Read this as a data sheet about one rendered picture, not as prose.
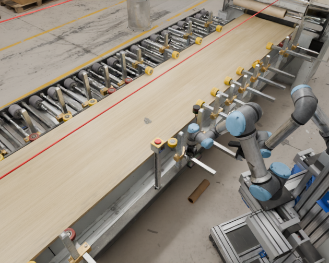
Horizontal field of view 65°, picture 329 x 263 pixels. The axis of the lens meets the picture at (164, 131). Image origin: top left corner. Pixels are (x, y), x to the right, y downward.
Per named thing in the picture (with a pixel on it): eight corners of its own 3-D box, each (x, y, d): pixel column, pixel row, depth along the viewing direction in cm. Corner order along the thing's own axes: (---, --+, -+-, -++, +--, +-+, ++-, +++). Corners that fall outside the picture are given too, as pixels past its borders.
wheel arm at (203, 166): (215, 174, 200) (216, 171, 197) (213, 177, 198) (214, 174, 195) (171, 146, 219) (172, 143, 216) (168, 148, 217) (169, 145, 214)
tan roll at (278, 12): (322, 27, 350) (327, 18, 341) (320, 31, 343) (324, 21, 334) (230, 1, 413) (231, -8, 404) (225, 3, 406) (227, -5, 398)
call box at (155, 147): (165, 149, 173) (165, 141, 168) (158, 155, 169) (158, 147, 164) (157, 144, 176) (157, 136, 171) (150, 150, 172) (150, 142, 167)
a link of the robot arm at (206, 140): (219, 135, 169) (206, 127, 175) (207, 144, 164) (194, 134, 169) (216, 143, 175) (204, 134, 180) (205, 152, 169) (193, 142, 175)
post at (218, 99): (213, 134, 247) (222, 94, 213) (211, 136, 245) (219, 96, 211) (210, 133, 249) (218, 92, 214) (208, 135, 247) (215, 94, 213)
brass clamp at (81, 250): (92, 250, 162) (91, 247, 158) (74, 268, 155) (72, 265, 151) (86, 243, 165) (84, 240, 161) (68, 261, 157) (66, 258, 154)
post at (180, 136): (180, 171, 224) (184, 132, 190) (177, 174, 222) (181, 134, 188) (177, 169, 226) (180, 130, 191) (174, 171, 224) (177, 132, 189)
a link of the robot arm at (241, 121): (284, 191, 147) (255, 102, 134) (269, 206, 140) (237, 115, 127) (266, 187, 157) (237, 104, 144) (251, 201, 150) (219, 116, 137)
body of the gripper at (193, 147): (183, 156, 189) (184, 145, 181) (186, 148, 195) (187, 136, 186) (193, 159, 188) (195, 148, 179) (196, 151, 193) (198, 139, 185)
